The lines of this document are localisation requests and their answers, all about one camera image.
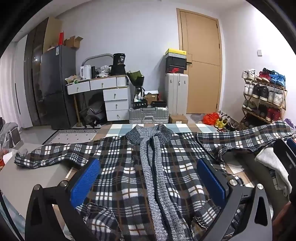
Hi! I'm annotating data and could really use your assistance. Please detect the white electric kettle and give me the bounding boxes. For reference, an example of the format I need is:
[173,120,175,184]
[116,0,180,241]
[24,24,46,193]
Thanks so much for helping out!
[80,65,91,80]

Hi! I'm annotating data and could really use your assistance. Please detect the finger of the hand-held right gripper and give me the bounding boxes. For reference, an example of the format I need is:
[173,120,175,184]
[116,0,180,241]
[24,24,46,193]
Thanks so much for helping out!
[273,138,296,202]

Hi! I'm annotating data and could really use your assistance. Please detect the plaid fleece jacket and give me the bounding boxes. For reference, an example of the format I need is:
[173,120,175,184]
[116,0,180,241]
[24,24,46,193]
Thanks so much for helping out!
[14,120,296,241]

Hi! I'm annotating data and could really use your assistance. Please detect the grey patterned floor rug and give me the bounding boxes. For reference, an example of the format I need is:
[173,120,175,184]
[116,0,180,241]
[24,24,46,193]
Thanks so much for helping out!
[42,128,102,145]

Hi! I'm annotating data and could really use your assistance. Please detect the wooden shoe rack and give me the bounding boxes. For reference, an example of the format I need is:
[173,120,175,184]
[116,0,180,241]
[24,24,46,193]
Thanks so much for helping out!
[240,77,287,124]

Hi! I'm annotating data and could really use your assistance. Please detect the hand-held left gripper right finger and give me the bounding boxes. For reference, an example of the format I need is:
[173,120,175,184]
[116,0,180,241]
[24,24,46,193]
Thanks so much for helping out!
[196,158,274,241]

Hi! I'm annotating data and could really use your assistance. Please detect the grey door mat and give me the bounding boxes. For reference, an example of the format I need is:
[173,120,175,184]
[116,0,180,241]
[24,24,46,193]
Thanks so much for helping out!
[189,113,208,124]

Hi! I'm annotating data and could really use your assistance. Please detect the dark grey refrigerator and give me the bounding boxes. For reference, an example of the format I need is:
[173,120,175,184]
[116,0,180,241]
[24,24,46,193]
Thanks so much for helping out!
[41,45,78,130]

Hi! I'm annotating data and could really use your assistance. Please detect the open cardboard box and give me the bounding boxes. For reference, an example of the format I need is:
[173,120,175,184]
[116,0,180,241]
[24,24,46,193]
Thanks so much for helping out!
[63,36,84,49]

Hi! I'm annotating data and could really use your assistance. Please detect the silver aluminium suitcase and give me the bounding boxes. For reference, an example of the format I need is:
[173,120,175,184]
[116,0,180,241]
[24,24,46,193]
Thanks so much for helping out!
[129,106,170,124]

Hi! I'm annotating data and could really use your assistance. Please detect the wooden door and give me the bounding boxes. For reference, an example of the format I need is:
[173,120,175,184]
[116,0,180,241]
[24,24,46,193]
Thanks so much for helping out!
[176,8,223,114]

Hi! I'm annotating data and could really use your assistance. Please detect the white hard-shell suitcase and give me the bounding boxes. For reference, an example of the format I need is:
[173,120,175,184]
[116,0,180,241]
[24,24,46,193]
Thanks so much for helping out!
[165,72,189,116]

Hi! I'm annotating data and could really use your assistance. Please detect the black paper bag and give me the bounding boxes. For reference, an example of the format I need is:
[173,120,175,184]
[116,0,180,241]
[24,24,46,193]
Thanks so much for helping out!
[112,53,127,66]

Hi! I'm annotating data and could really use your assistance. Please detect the checkered bed sheet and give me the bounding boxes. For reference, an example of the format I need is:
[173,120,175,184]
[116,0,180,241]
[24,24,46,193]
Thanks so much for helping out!
[0,123,245,223]

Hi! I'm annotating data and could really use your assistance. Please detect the light grey hoodie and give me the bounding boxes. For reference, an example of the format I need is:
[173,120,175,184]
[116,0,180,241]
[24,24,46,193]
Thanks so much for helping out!
[255,146,293,198]

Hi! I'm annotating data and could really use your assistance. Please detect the small cardboard box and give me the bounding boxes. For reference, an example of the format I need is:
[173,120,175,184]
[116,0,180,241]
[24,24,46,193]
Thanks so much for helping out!
[169,114,189,125]

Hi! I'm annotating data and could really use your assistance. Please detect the large flat cardboard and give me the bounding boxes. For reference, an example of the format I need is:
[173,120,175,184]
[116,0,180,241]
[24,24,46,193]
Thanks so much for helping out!
[43,17,63,53]

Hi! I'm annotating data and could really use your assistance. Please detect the grey arched mirror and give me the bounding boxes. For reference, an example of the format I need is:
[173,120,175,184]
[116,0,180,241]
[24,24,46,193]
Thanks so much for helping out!
[83,53,113,71]

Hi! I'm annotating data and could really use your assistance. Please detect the red plastic bag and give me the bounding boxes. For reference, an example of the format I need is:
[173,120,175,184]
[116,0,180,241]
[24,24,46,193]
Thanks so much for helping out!
[203,113,220,126]

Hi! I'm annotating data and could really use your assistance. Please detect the grey bag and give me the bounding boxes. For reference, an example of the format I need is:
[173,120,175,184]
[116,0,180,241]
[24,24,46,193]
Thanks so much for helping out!
[0,122,21,150]

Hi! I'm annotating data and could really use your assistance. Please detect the black backpack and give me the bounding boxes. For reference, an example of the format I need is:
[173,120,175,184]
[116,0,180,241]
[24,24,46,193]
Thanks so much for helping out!
[79,107,107,128]

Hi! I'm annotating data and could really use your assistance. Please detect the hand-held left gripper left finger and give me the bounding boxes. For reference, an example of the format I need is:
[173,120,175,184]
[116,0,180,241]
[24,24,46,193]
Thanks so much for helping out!
[25,158,102,241]

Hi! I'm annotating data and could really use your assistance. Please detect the black tray box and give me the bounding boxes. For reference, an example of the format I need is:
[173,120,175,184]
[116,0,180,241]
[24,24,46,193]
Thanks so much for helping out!
[132,98,149,109]

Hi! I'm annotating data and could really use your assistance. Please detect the red and black shoe box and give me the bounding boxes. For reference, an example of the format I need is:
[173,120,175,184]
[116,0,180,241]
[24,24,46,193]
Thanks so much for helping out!
[166,67,187,74]

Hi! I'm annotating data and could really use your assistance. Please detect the yellow-lid shoe box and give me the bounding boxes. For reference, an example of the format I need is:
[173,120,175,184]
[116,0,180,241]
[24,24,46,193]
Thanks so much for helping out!
[165,48,187,58]

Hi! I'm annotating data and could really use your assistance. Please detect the white curtain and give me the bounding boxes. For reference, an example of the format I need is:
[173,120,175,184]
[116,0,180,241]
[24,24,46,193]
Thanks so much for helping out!
[0,35,33,130]

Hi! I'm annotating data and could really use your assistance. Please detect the dark glass cabinet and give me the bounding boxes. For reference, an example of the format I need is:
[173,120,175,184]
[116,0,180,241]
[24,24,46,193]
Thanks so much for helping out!
[24,23,49,127]

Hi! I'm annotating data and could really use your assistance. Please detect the white desk with drawers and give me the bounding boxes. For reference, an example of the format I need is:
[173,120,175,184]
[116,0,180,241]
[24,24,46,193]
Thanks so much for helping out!
[66,76,131,127]

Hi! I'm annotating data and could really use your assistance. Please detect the black box on desk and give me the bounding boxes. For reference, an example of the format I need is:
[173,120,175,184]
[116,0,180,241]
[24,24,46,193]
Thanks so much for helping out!
[110,65,127,76]

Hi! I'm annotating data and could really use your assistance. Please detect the green and black bouquet wrap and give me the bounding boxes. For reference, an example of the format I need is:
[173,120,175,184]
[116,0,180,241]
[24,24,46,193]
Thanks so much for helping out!
[126,70,145,88]

